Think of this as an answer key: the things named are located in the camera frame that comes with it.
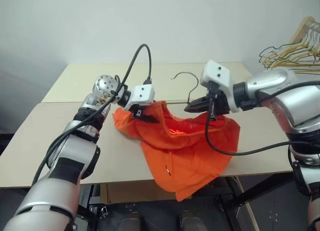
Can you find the light wooden slat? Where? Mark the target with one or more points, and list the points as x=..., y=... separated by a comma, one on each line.
x=247, y=206

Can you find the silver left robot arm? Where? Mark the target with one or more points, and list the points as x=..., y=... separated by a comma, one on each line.
x=72, y=153

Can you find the brown cardboard box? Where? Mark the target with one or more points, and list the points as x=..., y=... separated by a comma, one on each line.
x=130, y=191

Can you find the black table frame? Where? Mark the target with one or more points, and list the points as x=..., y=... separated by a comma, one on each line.
x=240, y=198

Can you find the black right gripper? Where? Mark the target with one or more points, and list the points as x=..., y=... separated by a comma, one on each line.
x=220, y=103

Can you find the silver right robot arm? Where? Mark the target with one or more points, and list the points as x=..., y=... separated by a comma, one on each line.
x=270, y=81

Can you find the dark rounded shape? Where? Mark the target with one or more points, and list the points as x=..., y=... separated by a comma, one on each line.
x=188, y=222
x=133, y=222

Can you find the orange shorts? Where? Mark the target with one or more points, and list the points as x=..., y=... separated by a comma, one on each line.
x=190, y=151

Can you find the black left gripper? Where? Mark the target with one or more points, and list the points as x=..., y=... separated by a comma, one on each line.
x=138, y=111

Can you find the bunch of hangers on rack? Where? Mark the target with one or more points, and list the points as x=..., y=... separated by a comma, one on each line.
x=301, y=28

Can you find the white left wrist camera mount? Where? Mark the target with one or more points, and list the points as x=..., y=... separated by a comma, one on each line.
x=142, y=93

